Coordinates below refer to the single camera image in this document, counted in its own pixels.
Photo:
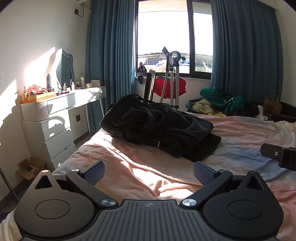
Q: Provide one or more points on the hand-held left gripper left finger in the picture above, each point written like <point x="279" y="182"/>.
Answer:
<point x="96" y="172"/>

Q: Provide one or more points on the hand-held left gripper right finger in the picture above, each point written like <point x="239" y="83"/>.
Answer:
<point x="203" y="173"/>

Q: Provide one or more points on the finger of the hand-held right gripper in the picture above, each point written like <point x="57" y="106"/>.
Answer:
<point x="270" y="151"/>

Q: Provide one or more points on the black pants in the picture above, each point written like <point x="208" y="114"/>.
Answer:
<point x="161" y="122"/>

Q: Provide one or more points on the black clothes pile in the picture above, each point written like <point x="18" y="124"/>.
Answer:
<point x="251" y="109"/>

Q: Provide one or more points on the bed with pastel sheet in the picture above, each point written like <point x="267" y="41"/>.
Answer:
<point x="242" y="132"/>

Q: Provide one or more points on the white cloth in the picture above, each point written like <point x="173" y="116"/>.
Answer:
<point x="261" y="113"/>

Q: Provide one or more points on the brown paper bag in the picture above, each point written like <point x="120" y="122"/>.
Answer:
<point x="272" y="106"/>

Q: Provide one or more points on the white drawer cabinet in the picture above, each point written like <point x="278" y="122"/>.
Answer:
<point x="57" y="136"/>

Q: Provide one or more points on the yellow cloth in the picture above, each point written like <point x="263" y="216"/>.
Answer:
<point x="218" y="113"/>

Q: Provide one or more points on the open cardboard box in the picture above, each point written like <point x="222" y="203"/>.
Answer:
<point x="30" y="168"/>

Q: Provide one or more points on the cream knit cloth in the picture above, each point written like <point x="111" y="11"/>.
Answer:
<point x="202" y="106"/>

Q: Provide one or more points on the dark laundry basket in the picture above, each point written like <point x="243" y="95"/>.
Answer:
<point x="190" y="105"/>

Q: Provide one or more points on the white vanity desk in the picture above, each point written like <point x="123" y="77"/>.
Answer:
<point x="62" y="102"/>

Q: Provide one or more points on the green garment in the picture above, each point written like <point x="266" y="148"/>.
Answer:
<point x="215" y="95"/>

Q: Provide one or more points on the white ribbed storage box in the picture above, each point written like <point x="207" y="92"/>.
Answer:
<point x="34" y="112"/>

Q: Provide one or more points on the row of cosmetic bottles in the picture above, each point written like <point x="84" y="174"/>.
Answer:
<point x="72" y="86"/>

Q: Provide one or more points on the white tissue box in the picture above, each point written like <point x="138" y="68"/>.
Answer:
<point x="95" y="83"/>

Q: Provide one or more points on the red cloth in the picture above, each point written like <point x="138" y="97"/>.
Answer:
<point x="171" y="87"/>

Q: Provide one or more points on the wooden tray of cosmetics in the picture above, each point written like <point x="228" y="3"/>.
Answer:
<point x="39" y="96"/>

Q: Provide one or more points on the garment steamer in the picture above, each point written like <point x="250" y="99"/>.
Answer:
<point x="177" y="81"/>

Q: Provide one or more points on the grey spray can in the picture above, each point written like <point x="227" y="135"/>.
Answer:
<point x="48" y="81"/>

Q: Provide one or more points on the teal curtain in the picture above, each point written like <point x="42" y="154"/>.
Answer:
<point x="242" y="46"/>
<point x="108" y="58"/>

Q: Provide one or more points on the wavy edged mirror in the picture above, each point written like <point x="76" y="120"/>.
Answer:
<point x="66" y="67"/>

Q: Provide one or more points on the black framed window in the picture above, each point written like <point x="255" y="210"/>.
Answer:
<point x="161" y="34"/>

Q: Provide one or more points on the white air conditioner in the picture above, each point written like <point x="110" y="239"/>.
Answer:
<point x="81" y="1"/>

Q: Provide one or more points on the black folded frame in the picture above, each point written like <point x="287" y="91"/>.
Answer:
<point x="148" y="85"/>

